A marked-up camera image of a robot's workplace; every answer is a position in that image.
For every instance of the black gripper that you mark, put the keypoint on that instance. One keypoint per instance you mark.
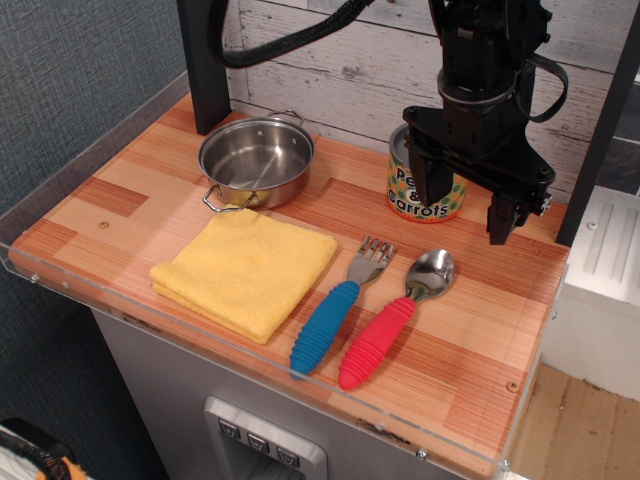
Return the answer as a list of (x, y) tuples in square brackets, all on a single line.
[(486, 144)]

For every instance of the stainless steel pot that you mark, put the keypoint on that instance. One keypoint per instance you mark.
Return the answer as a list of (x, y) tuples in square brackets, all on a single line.
[(256, 163)]

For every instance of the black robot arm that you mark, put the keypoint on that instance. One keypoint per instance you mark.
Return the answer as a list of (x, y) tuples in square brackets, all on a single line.
[(486, 83)]

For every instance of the yellow folded napkin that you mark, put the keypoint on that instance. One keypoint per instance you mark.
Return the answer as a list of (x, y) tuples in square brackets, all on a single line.
[(245, 271)]

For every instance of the peas and carrots can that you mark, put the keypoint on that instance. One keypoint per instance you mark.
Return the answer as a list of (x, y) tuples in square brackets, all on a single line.
[(402, 195)]

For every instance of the white cabinet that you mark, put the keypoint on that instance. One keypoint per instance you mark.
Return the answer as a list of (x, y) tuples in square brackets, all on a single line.
[(593, 333)]

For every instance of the silver ice dispenser panel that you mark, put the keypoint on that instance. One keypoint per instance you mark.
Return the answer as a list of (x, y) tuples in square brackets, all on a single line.
[(249, 447)]

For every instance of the grey toy fridge cabinet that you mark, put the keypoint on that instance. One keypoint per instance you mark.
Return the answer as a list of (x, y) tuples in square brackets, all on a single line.
[(169, 385)]

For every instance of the clear acrylic table guard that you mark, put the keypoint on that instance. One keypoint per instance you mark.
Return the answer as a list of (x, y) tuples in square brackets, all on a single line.
[(454, 386)]

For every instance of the black orange object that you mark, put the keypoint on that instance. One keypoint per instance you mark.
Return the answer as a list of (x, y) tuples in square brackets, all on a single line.
[(28, 452)]

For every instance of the spoon with red handle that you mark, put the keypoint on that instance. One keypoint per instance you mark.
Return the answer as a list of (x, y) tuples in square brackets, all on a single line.
[(429, 277)]

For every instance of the black right post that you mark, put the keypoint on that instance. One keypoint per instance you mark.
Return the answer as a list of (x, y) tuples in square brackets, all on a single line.
[(603, 133)]

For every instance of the black post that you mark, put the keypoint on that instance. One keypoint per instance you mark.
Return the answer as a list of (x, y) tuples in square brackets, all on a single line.
[(207, 77), (603, 133)]

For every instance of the fork with blue handle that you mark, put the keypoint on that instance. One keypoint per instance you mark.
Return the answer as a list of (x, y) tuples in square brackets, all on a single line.
[(319, 332)]

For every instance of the black left post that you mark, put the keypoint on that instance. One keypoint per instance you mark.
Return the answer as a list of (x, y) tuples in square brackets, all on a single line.
[(207, 77)]

